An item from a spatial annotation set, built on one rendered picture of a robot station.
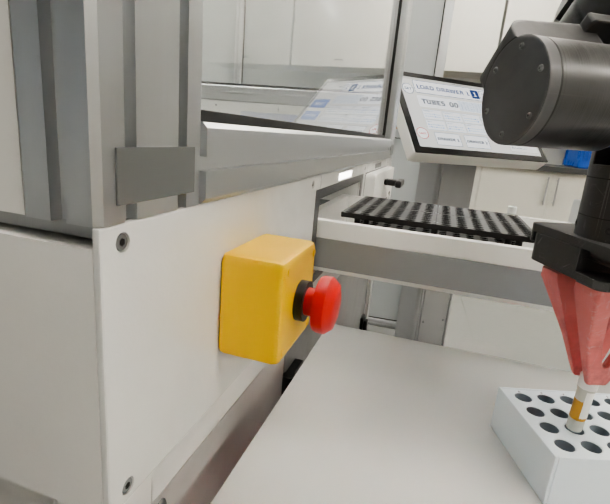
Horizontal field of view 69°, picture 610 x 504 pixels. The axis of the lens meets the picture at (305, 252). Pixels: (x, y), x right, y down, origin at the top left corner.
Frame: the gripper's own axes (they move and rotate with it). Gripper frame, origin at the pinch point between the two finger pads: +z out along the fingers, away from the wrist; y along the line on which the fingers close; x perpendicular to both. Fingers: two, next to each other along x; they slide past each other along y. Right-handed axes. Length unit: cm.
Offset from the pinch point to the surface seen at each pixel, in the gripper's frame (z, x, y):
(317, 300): -3.8, -19.1, -1.7
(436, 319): 48, 43, -119
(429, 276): -0.1, -4.3, -19.2
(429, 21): -68, 52, -194
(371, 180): -7, -4, -51
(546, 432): 5.2, -2.1, -0.1
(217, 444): 10.9, -25.7, -6.3
